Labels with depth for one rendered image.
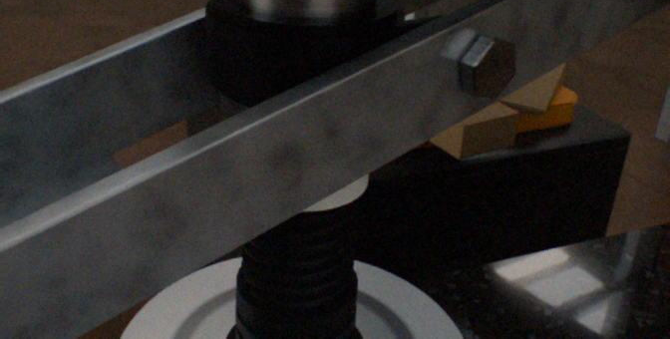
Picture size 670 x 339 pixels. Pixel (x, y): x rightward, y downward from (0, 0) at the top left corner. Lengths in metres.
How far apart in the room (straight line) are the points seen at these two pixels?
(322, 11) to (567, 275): 0.35
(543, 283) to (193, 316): 0.27
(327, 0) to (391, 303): 0.24
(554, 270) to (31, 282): 0.42
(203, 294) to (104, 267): 0.22
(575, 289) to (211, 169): 0.37
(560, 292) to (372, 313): 0.16
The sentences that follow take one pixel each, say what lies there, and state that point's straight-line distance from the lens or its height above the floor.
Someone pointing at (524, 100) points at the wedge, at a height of 0.79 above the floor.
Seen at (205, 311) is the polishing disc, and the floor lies 0.90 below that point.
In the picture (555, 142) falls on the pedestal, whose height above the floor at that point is 0.74.
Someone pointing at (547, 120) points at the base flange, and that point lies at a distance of 1.17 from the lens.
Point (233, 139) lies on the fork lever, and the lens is 0.26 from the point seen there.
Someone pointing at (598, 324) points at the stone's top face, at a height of 0.87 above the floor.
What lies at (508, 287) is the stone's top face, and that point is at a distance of 0.56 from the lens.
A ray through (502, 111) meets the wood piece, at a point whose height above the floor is 0.83.
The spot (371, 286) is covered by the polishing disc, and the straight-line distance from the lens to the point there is 0.49.
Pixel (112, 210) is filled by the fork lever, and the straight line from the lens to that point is 0.25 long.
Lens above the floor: 1.19
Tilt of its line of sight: 26 degrees down
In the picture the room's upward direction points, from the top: 3 degrees clockwise
